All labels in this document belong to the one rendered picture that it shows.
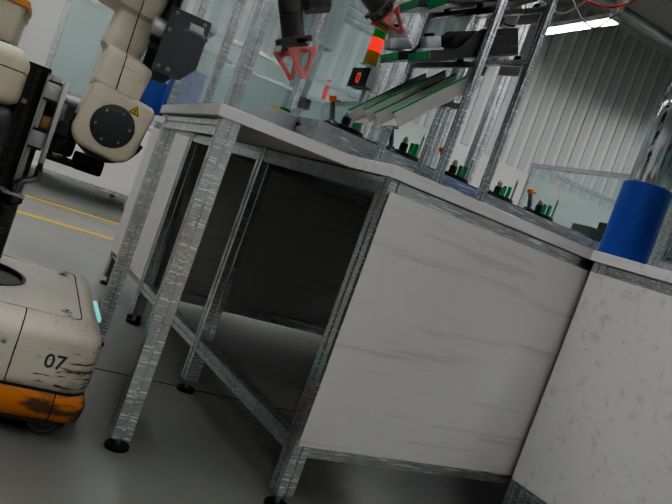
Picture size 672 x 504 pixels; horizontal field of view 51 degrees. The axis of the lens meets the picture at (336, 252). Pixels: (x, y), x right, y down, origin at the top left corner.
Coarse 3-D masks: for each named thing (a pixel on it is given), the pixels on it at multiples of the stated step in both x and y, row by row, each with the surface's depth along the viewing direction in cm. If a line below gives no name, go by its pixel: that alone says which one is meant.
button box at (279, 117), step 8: (256, 112) 236; (264, 112) 231; (272, 112) 225; (280, 112) 222; (288, 112) 224; (272, 120) 224; (280, 120) 222; (288, 120) 224; (296, 120) 225; (288, 128) 224
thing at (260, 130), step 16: (160, 112) 241; (176, 112) 211; (192, 112) 188; (208, 112) 170; (224, 112) 160; (240, 112) 162; (240, 128) 177; (256, 128) 164; (272, 128) 165; (256, 144) 223; (272, 144) 194; (288, 144) 172; (304, 144) 169; (320, 144) 170; (320, 160) 189; (336, 160) 173; (352, 160) 174
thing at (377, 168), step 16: (368, 160) 169; (400, 176) 161; (416, 176) 163; (368, 192) 277; (432, 192) 166; (448, 192) 169; (464, 208) 174; (480, 208) 175; (496, 208) 177; (512, 224) 181; (528, 224) 184; (544, 240) 188; (560, 240) 191
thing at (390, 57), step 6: (444, 36) 206; (450, 36) 207; (444, 42) 206; (414, 48) 217; (384, 54) 211; (390, 54) 207; (396, 54) 203; (402, 54) 203; (384, 60) 211; (390, 60) 207; (396, 60) 204; (402, 60) 207
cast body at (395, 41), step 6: (396, 24) 206; (390, 30) 207; (390, 36) 208; (396, 36) 206; (402, 36) 206; (384, 42) 209; (390, 42) 205; (396, 42) 206; (402, 42) 207; (408, 42) 207; (384, 48) 209; (390, 48) 206; (396, 48) 206; (402, 48) 207; (408, 48) 208
